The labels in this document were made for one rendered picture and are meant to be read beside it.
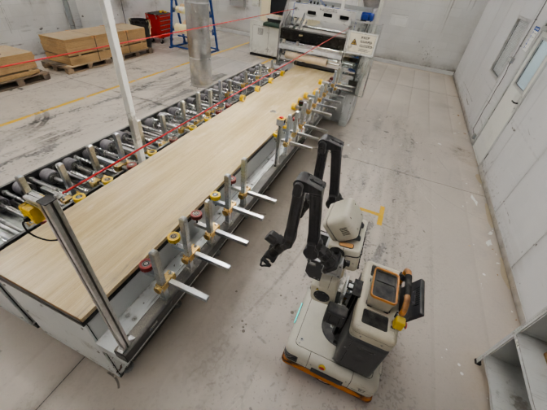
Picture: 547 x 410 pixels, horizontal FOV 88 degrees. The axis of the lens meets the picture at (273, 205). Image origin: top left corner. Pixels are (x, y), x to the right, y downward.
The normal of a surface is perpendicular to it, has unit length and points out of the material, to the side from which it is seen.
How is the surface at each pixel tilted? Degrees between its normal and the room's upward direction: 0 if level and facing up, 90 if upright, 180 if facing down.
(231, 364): 0
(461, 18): 90
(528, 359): 0
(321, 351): 0
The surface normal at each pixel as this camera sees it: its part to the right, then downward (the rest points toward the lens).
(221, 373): 0.09, -0.76
